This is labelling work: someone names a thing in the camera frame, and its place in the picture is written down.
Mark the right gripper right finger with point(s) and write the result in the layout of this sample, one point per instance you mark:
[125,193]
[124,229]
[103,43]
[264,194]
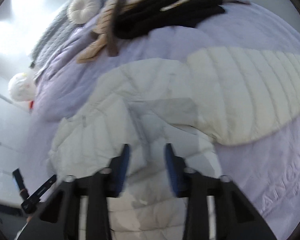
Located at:
[213,203]

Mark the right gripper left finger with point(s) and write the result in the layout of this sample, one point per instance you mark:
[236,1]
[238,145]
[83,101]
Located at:
[58,216]

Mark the cream quilted down jacket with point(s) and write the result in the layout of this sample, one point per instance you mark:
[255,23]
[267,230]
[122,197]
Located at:
[225,110]

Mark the lavender bed blanket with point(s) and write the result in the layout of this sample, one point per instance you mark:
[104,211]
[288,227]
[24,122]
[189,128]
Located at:
[64,86]

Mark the grey quilted headboard pillow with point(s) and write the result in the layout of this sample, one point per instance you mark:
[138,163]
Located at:
[57,32]

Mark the striped beige garment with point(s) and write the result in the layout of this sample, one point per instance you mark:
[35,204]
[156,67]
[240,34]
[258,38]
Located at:
[104,28]

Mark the round white cushion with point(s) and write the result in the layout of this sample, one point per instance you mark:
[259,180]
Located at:
[81,11]

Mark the black garment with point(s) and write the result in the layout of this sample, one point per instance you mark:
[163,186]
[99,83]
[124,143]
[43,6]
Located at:
[148,15]

